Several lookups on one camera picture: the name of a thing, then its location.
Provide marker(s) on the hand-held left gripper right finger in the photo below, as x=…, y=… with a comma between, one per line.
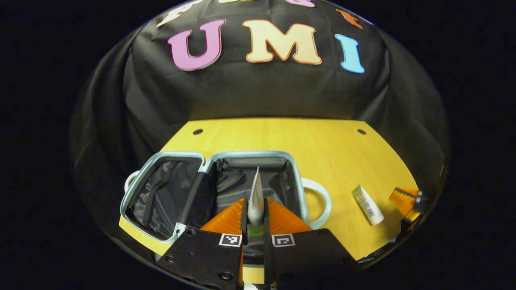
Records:
x=306, y=257

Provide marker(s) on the silver tube with green cap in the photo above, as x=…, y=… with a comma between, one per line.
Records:
x=256, y=201

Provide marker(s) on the light blue suitcase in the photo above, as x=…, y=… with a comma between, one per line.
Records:
x=169, y=193

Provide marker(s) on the black backdrop cloth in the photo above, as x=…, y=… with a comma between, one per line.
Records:
x=250, y=92

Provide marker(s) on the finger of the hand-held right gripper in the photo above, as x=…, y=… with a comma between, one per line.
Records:
x=403, y=199

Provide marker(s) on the white tube with green cap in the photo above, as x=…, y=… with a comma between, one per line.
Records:
x=369, y=207

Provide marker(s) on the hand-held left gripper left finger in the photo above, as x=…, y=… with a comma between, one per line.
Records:
x=205, y=257

